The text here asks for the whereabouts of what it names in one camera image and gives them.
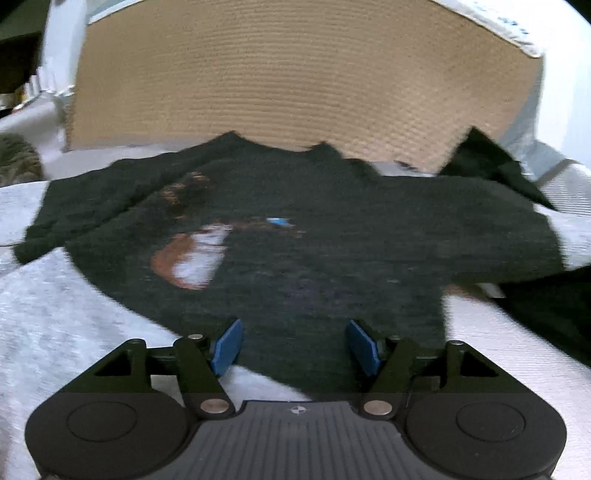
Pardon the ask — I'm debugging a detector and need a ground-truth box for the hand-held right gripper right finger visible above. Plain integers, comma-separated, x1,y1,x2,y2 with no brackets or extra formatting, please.
346,319,513,420

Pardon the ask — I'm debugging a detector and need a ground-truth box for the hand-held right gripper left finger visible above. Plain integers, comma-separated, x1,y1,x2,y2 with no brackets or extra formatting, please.
81,318,245,420

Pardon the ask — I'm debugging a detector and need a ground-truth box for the dark sweater with squirrel embroidery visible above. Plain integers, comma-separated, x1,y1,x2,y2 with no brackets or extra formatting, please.
14,130,566,402

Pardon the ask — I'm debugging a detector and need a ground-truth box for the grey and black knit sweater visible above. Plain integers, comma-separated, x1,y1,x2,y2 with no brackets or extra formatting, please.
0,182,591,480

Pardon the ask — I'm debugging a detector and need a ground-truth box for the black thin garment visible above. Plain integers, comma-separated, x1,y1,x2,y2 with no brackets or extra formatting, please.
436,127,557,210

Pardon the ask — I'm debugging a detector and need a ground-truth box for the grey woven bed mat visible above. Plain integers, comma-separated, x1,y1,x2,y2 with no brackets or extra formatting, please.
0,88,591,480

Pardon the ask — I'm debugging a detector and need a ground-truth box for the grey tabby cat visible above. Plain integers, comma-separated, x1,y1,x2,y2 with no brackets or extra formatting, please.
0,134,44,188

